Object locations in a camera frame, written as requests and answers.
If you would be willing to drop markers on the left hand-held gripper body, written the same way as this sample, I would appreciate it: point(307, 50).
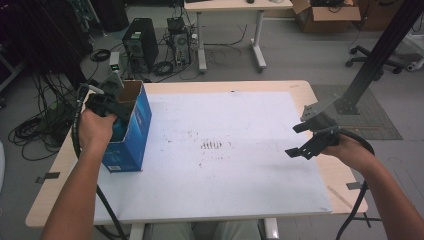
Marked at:
point(106, 100)

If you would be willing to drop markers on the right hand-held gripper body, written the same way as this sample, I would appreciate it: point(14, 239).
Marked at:
point(323, 125)

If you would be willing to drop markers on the blue cardboard box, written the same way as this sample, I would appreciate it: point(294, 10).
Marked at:
point(136, 143)

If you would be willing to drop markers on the person's left hand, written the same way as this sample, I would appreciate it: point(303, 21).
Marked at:
point(95, 131)

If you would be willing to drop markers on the person's right hand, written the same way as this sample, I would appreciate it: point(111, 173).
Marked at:
point(351, 153)

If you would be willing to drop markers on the white power unit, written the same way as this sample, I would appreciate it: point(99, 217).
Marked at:
point(114, 63)

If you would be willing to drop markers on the grey floor mat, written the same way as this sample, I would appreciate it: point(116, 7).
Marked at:
point(376, 123)

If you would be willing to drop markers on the black tape strip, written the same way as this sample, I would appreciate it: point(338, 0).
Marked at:
point(355, 185)
point(48, 176)

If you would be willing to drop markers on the black computer tower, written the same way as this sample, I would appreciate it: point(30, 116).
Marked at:
point(140, 43)

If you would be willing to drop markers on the black office chair base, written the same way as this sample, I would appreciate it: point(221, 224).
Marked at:
point(373, 60)

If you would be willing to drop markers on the small open computer case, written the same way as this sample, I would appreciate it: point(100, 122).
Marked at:
point(180, 41)

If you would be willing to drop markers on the white table leg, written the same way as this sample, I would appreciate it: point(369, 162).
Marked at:
point(136, 232)
point(271, 229)

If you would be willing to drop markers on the dark curtain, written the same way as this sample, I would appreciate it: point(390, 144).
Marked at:
point(40, 36)

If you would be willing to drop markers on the white table mat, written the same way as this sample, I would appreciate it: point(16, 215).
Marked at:
point(216, 180)

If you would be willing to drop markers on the open brown cardboard box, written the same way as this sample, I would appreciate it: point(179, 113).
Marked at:
point(328, 18)

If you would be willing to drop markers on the white-legged wooden desk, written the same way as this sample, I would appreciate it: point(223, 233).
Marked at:
point(233, 5)

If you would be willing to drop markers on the black metal post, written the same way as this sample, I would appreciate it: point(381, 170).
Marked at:
point(380, 50)

